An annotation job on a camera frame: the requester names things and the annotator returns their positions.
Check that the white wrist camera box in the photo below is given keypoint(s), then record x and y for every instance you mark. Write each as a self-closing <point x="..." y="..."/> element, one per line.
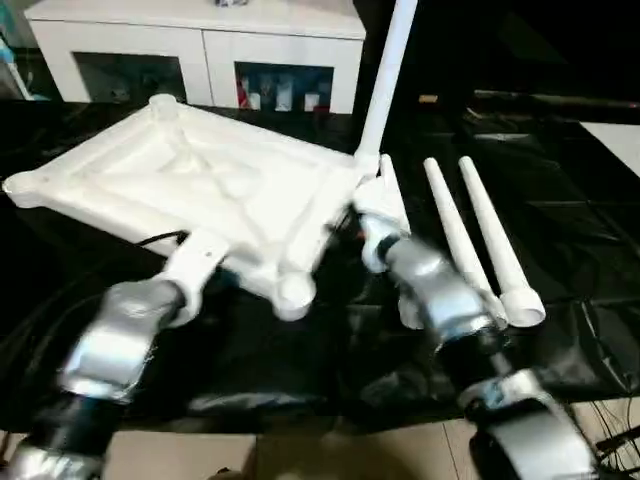
<point x="378" y="225"/>
<point x="195" y="265"/>

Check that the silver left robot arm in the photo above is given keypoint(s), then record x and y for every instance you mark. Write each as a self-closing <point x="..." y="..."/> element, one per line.
<point x="110" y="350"/>

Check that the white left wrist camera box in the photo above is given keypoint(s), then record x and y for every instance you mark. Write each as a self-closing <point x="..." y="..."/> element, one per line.
<point x="195" y="265"/>

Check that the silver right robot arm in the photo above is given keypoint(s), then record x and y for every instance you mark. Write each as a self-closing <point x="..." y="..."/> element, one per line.
<point x="470" y="330"/>

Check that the white cabinet with glass doors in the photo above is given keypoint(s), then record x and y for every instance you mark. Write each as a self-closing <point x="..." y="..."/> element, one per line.
<point x="200" y="30"/>

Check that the white plastic table top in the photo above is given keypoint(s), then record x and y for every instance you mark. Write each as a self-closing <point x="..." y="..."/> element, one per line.
<point x="200" y="190"/>

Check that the red bottle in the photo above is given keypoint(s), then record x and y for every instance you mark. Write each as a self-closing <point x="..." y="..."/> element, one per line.
<point x="243" y="96"/>

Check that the black plastic mat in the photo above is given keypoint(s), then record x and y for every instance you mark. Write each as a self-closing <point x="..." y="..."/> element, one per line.
<point x="570" y="250"/>

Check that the small dark grey bundle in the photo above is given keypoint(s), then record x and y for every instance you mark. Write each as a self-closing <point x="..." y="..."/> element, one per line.
<point x="232" y="3"/>

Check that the tall clear bottle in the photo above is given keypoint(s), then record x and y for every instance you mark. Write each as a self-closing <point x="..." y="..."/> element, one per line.
<point x="285" y="94"/>

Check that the small yellow tag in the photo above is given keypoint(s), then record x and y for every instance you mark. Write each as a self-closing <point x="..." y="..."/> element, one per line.
<point x="428" y="99"/>

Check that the white plastic table leg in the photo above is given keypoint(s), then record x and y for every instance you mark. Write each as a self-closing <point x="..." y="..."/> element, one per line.
<point x="388" y="80"/>
<point x="392" y="185"/>
<point x="455" y="230"/>
<point x="495" y="240"/>

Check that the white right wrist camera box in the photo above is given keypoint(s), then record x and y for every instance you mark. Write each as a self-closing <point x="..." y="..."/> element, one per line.
<point x="378" y="225"/>

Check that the white flat board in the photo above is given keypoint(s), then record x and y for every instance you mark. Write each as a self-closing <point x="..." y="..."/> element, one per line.
<point x="615" y="145"/>

